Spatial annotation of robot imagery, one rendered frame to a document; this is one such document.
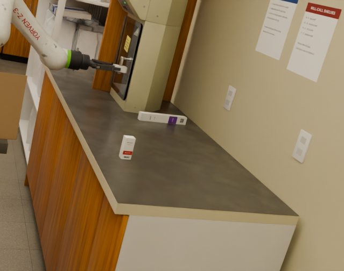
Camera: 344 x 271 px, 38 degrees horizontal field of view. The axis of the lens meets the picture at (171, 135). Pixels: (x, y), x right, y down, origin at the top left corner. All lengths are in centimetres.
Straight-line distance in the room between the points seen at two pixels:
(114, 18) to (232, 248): 153
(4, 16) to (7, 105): 32
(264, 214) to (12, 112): 96
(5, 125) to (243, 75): 113
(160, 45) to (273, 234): 115
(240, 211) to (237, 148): 64
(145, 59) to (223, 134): 54
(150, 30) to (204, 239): 117
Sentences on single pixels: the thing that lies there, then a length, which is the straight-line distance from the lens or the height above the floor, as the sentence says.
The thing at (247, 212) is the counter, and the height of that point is 94.
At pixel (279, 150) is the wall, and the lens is 209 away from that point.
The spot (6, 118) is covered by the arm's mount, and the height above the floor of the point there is 102.
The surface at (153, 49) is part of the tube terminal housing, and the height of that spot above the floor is 128.
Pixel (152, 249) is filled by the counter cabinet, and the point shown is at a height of 78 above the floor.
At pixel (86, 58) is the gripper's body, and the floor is 117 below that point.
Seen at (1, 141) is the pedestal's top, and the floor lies 94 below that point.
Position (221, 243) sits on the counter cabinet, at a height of 81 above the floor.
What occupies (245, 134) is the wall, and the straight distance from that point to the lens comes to 232.
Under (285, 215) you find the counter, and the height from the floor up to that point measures 94.
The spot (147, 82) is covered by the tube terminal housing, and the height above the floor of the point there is 111.
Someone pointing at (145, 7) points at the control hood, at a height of 147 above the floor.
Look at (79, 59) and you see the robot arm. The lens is 248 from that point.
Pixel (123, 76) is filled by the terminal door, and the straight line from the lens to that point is 265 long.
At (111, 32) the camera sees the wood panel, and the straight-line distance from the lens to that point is 286.
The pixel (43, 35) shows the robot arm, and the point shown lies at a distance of 232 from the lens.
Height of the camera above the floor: 161
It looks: 16 degrees down
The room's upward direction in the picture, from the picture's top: 15 degrees clockwise
